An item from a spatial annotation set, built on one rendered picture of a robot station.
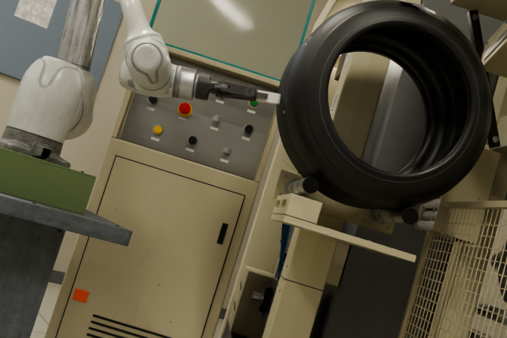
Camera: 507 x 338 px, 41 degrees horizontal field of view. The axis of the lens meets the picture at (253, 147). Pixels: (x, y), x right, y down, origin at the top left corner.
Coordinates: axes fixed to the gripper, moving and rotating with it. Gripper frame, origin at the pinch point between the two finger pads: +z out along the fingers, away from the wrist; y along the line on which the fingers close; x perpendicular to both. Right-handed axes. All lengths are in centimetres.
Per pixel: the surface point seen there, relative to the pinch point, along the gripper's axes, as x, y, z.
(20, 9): -69, 231, -146
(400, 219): 27.8, -7.3, 40.3
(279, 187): 23.3, 25.2, 9.7
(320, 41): -14.7, -13.3, 10.6
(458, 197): 17, 21, 65
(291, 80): -3.9, -9.9, 5.0
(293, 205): 28.9, -9.4, 10.8
